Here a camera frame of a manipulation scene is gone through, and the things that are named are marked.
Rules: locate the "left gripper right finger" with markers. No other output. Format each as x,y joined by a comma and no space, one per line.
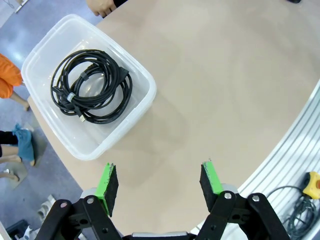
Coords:
208,190

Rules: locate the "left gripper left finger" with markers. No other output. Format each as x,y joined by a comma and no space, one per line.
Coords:
110,190

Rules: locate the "person's right hand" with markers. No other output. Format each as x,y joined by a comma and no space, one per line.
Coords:
102,7

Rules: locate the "translucent plastic storage container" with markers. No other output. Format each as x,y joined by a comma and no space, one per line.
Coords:
100,135

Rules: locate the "white plastic stand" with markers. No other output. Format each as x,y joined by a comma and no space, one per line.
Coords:
47,207

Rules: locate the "beige floor board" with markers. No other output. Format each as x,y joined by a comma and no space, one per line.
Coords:
40,150

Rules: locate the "teal cloth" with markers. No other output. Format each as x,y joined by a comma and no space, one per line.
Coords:
25,145

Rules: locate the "black crate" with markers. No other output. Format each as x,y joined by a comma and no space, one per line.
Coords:
16,230

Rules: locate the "yellow emergency stop button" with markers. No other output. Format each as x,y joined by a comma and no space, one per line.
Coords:
311,185

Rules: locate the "orange shorts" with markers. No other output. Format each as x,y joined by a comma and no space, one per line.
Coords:
10,75

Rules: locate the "black trousers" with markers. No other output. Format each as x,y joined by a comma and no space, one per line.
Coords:
120,2

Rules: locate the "aluminium frame rail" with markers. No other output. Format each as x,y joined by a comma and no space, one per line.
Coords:
287,155

